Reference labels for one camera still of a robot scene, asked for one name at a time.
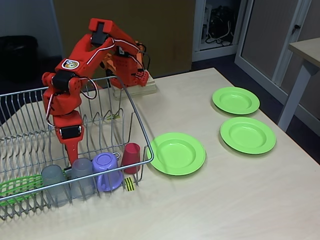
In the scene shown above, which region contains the grey translucent plastic cup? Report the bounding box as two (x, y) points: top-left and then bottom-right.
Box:
(70, 157), (97, 200)
(41, 164), (70, 208)

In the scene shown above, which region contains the purple plastic mug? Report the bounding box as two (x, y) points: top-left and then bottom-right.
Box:
(91, 152), (124, 193)

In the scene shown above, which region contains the red plastic cup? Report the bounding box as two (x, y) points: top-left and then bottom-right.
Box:
(121, 142), (141, 175)

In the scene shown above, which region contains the green whisk metal handle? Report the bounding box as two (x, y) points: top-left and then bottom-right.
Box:
(0, 151), (121, 207)

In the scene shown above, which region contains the green plastic plate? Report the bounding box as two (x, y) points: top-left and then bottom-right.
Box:
(150, 132), (207, 177)
(219, 117), (277, 155)
(212, 86), (260, 115)

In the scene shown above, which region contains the orange table clamp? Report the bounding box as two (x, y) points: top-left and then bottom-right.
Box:
(91, 53), (126, 90)

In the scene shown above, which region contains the wooden base block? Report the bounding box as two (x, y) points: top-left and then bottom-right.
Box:
(112, 76), (158, 101)

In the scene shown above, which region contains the brown board panel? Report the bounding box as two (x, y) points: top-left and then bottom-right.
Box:
(53, 0), (196, 81)

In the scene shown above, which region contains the white open cabinet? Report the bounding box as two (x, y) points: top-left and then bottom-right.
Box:
(192, 0), (248, 63)

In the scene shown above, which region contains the black electronics in cabinet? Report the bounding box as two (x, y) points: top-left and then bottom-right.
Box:
(208, 6), (237, 38)

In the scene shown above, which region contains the white framed sliding door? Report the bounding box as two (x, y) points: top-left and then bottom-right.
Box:
(234, 0), (320, 121)

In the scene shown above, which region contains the beige side table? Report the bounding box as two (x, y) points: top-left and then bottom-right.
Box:
(277, 37), (320, 132)

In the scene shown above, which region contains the metal wire dish rack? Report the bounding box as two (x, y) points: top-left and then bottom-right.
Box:
(0, 76), (155, 221)

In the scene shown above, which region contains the white cable in cabinet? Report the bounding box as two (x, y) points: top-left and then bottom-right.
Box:
(206, 21), (235, 46)

